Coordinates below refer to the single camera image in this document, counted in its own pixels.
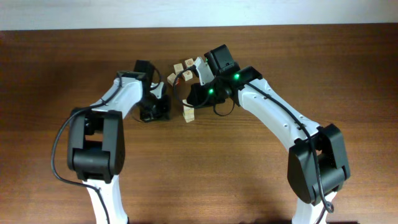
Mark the blue H letter block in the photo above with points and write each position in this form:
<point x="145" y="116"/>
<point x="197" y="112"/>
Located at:
<point x="185" y="103"/>

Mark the wooden block engraved top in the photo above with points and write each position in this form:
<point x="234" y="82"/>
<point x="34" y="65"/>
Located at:
<point x="187" y="75"/>

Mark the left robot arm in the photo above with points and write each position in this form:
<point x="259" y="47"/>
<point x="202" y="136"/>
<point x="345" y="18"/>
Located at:
<point x="96" y="145"/>

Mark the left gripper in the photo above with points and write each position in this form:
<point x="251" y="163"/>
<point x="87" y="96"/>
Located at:
<point x="162" y="115"/>

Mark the wooden block blue side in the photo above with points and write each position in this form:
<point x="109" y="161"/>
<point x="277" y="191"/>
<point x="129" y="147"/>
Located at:
<point x="189" y="63"/>

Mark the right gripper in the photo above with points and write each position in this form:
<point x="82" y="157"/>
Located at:
<point x="196" y="93"/>

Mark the plain wooden block green side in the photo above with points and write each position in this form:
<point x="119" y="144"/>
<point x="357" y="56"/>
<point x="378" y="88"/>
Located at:
<point x="188" y="114"/>

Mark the wooden block red side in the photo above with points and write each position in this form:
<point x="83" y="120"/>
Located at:
<point x="172" y="79"/>

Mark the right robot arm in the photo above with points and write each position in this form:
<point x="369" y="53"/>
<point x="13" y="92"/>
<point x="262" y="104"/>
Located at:
<point x="317" y="164"/>

